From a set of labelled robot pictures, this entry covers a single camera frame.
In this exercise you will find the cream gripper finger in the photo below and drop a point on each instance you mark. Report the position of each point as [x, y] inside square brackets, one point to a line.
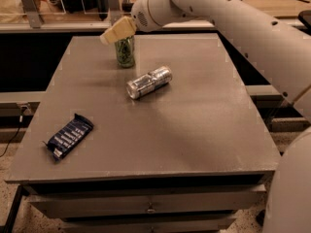
[121, 29]

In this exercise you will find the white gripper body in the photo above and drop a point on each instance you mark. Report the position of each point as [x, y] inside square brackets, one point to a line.
[145, 13]

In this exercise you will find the green soda can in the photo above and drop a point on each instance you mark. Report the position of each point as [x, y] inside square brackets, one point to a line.
[125, 52]

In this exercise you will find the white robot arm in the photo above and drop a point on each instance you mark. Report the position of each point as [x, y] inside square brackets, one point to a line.
[281, 56]

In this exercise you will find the silver can lying down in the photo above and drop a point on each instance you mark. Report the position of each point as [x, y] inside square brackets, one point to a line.
[149, 82]

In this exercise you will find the blue rxbar blueberry wrapper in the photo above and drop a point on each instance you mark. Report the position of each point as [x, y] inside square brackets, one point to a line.
[69, 136]

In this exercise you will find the grey upper drawer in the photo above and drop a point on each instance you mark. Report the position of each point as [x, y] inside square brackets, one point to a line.
[148, 201]

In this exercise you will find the grey drawer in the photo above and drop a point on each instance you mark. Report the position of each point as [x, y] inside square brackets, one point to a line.
[148, 201]
[163, 224]

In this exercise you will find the grey lower drawer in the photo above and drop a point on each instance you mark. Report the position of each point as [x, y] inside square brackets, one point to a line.
[163, 224]

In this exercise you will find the metal railing post middle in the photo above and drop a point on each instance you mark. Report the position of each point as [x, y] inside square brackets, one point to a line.
[114, 10]

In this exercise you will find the metal railing post left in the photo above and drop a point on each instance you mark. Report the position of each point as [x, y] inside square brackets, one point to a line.
[31, 10]

